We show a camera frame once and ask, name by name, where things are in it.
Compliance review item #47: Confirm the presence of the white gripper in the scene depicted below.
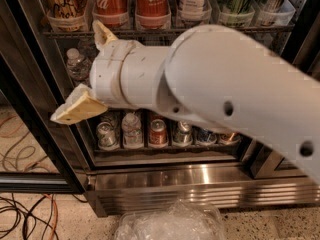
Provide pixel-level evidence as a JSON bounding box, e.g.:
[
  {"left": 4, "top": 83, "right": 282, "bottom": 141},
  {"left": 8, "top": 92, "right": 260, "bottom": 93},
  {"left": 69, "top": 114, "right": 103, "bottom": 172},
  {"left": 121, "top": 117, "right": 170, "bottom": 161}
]
[{"left": 50, "top": 20, "right": 142, "bottom": 125}]

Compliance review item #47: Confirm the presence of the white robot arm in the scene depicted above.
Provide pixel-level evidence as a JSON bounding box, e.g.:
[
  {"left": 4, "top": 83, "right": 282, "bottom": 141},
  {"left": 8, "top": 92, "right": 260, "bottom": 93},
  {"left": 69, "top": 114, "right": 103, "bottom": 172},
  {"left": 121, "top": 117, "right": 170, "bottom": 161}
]
[{"left": 51, "top": 21, "right": 320, "bottom": 183}]

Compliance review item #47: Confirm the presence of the yellow La Croix can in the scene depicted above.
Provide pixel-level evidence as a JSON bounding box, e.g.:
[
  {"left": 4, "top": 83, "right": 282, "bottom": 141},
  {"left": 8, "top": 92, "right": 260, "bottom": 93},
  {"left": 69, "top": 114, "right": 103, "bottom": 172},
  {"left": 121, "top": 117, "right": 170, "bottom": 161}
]
[{"left": 47, "top": 0, "right": 87, "bottom": 32}]

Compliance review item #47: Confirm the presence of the bottom shelf white can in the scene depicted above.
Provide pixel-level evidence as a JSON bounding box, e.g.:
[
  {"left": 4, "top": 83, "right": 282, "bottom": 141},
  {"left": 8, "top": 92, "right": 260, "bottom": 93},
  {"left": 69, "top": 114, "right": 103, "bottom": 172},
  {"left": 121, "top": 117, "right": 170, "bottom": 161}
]
[{"left": 96, "top": 122, "right": 118, "bottom": 150}]

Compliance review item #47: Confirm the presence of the left red Coca-Cola can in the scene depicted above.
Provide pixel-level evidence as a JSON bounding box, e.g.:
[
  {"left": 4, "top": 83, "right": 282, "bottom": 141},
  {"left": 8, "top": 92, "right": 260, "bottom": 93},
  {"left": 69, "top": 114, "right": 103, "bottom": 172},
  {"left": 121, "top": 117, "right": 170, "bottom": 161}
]
[{"left": 93, "top": 0, "right": 129, "bottom": 28}]

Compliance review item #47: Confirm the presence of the red coca-cola can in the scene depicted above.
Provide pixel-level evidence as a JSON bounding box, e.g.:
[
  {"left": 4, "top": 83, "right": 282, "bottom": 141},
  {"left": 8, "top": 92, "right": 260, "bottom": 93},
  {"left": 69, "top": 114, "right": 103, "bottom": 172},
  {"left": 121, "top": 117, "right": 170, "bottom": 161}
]
[
  {"left": 136, "top": 0, "right": 169, "bottom": 29},
  {"left": 93, "top": 0, "right": 129, "bottom": 28}
]

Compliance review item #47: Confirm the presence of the bottom shelf water bottle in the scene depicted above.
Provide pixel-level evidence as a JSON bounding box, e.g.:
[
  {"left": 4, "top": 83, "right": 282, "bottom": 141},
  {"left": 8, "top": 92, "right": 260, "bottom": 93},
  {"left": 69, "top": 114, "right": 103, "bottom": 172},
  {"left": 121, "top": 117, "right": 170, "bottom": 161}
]
[{"left": 121, "top": 113, "right": 143, "bottom": 149}]

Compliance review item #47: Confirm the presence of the right red Coca-Cola can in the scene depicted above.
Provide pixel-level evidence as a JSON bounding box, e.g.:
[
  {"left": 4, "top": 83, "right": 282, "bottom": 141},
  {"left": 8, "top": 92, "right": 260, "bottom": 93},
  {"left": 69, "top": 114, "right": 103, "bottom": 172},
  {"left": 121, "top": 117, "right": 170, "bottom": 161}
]
[{"left": 136, "top": 0, "right": 169, "bottom": 29}]

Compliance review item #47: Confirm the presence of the stainless steel fridge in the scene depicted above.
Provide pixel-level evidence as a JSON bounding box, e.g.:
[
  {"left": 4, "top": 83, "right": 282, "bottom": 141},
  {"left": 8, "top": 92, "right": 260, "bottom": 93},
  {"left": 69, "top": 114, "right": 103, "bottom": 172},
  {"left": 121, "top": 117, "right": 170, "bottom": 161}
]
[{"left": 41, "top": 0, "right": 319, "bottom": 217}]

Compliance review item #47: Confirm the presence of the bottom shelf red can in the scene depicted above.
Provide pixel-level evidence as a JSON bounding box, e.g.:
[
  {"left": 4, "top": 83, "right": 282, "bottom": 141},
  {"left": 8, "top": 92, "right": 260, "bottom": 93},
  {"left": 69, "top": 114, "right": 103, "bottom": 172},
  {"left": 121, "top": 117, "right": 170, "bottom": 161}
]
[{"left": 149, "top": 119, "right": 168, "bottom": 147}]

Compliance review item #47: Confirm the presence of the left glass fridge door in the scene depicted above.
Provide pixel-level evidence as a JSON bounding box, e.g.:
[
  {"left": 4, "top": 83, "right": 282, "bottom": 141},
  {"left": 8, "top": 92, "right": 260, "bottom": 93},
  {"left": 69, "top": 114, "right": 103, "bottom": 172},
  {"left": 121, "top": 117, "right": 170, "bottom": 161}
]
[{"left": 0, "top": 0, "right": 88, "bottom": 193}]

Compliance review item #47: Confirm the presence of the glass fridge door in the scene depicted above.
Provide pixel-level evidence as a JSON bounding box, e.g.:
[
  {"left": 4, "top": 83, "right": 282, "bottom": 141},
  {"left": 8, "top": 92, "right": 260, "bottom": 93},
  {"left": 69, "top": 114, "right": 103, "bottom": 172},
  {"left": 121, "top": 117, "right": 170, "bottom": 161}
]
[
  {"left": 249, "top": 142, "right": 306, "bottom": 179},
  {"left": 0, "top": 0, "right": 88, "bottom": 193}
]

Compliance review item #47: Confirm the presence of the bottom shelf silver can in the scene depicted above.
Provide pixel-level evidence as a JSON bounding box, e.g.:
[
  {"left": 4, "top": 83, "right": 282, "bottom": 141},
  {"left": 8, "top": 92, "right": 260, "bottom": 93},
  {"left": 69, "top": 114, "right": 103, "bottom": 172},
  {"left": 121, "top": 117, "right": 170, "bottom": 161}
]
[{"left": 173, "top": 121, "right": 192, "bottom": 147}]

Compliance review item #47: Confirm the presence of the white labelled bottle top shelf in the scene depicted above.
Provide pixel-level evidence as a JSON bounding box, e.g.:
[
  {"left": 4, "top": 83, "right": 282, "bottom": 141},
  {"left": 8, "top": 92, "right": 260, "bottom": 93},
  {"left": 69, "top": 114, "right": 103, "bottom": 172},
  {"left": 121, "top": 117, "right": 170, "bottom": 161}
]
[{"left": 178, "top": 0, "right": 208, "bottom": 26}]

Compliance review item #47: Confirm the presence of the bottom shelf blue can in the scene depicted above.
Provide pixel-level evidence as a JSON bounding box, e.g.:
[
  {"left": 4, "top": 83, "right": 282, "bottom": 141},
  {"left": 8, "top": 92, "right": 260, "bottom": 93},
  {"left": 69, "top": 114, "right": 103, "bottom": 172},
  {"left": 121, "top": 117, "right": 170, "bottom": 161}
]
[{"left": 196, "top": 128, "right": 217, "bottom": 146}]

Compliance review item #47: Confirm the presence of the bottom shelf orange can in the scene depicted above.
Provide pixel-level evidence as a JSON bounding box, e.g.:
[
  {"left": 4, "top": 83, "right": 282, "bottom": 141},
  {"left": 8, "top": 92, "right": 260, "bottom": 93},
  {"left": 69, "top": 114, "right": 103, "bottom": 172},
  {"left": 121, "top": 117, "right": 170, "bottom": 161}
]
[{"left": 219, "top": 133, "right": 241, "bottom": 145}]

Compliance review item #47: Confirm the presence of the green striped can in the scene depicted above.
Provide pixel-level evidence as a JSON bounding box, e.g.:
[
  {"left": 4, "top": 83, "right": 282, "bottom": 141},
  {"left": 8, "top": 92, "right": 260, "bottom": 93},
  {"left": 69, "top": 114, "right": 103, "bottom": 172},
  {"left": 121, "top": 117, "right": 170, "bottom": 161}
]
[{"left": 216, "top": 0, "right": 255, "bottom": 28}]

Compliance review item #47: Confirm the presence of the plaid patterned can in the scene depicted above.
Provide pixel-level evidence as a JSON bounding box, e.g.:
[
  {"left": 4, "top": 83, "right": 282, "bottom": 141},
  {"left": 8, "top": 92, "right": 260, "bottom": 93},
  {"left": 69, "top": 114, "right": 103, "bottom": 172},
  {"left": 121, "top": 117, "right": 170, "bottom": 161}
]
[{"left": 256, "top": 0, "right": 285, "bottom": 26}]

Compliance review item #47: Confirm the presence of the right glass fridge door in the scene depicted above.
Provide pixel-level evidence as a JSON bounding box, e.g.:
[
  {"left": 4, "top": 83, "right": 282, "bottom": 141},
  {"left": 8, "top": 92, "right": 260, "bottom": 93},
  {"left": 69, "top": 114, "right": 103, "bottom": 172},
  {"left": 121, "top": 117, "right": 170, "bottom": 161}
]
[{"left": 249, "top": 142, "right": 306, "bottom": 179}]

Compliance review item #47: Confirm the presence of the front clear water bottle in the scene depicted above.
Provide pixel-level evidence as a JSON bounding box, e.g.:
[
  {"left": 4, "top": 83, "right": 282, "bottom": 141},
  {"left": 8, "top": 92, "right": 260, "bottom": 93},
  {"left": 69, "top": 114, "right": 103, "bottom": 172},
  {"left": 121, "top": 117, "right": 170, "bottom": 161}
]
[{"left": 66, "top": 48, "right": 92, "bottom": 85}]

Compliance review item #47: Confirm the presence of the clear water bottle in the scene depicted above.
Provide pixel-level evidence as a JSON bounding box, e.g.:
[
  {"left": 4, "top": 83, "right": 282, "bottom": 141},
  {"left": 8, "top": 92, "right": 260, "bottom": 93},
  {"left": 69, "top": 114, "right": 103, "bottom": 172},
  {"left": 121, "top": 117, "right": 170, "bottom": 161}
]
[
  {"left": 66, "top": 48, "right": 92, "bottom": 85},
  {"left": 77, "top": 38, "right": 97, "bottom": 61}
]

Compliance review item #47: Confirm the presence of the rear clear water bottle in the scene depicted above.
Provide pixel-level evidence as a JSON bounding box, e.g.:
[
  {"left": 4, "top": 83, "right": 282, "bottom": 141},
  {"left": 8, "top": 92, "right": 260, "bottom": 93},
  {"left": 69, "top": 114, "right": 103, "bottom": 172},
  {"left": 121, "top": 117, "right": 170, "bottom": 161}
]
[{"left": 77, "top": 38, "right": 97, "bottom": 61}]

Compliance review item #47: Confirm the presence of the clear plastic bag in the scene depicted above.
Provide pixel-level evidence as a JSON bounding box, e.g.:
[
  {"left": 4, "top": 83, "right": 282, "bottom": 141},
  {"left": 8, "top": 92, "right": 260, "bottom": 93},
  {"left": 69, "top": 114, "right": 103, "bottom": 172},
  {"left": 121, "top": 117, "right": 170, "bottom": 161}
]
[{"left": 114, "top": 200, "right": 227, "bottom": 240}]

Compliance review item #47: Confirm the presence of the orange floor cable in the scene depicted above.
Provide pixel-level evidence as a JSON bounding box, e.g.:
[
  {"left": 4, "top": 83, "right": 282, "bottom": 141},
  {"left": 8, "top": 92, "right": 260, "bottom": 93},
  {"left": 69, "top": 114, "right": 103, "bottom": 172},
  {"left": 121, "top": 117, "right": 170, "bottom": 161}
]
[{"left": 43, "top": 193, "right": 60, "bottom": 240}]

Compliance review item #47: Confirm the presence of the black floor cable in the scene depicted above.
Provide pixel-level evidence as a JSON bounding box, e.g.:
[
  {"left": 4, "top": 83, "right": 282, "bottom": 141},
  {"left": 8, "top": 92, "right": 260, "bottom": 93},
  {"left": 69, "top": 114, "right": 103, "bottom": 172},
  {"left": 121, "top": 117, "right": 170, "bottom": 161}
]
[{"left": 0, "top": 193, "right": 89, "bottom": 240}]

